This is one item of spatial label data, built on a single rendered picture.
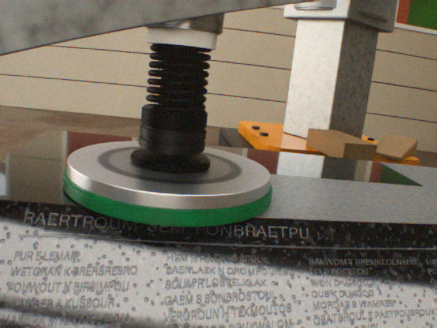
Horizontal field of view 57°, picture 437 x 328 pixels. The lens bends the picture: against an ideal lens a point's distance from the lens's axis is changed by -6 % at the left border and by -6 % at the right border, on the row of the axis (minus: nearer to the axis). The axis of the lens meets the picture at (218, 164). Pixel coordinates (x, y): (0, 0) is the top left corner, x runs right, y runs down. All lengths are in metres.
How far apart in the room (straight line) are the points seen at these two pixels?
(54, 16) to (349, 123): 1.14
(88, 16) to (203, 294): 0.24
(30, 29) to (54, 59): 6.58
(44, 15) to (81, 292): 0.22
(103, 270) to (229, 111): 6.21
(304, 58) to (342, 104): 0.19
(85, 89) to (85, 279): 6.45
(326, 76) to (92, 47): 5.65
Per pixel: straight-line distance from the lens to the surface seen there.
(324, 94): 1.31
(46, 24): 0.34
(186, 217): 0.35
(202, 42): 0.41
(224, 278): 0.37
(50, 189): 0.43
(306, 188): 0.52
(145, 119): 0.42
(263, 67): 6.53
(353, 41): 1.34
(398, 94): 7.15
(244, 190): 0.38
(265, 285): 0.38
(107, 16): 0.35
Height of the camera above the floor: 0.99
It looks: 14 degrees down
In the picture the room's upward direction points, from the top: 7 degrees clockwise
